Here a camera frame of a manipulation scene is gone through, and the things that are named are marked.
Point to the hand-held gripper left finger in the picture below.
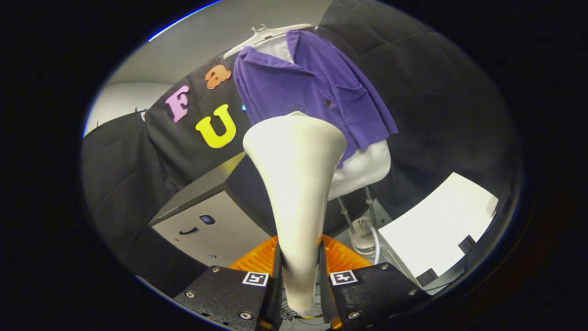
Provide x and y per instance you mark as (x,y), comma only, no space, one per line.
(229,294)

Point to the white garment steamer head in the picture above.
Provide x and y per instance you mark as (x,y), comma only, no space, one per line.
(296,184)

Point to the black backdrop cloth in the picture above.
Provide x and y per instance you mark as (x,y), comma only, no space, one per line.
(436,105)

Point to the white plastic clothes hanger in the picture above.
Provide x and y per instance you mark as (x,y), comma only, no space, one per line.
(257,39)

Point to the grey drawer cabinet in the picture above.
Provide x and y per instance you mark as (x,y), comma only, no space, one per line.
(206,197)

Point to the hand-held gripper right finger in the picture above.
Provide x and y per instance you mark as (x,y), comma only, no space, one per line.
(367,294)

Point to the white box unit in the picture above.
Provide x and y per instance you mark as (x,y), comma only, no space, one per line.
(436,220)

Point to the metal stand pole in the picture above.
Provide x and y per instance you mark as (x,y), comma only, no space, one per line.
(345,214)

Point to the white padded garment form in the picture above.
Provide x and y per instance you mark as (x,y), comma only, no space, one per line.
(363,170)

